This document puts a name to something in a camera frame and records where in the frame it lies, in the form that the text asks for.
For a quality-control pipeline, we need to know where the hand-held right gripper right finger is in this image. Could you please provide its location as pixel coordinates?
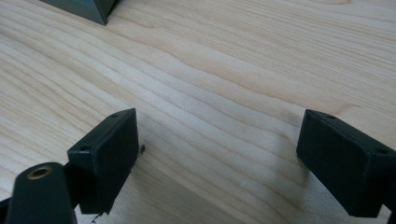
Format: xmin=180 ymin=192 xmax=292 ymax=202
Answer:
xmin=295 ymin=108 xmax=396 ymax=218

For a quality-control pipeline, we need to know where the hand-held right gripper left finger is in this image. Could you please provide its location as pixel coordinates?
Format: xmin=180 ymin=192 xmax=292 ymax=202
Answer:
xmin=64 ymin=107 xmax=140 ymax=216

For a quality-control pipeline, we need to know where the dark grey box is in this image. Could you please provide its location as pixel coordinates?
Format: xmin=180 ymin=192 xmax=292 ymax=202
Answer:
xmin=38 ymin=0 xmax=120 ymax=26

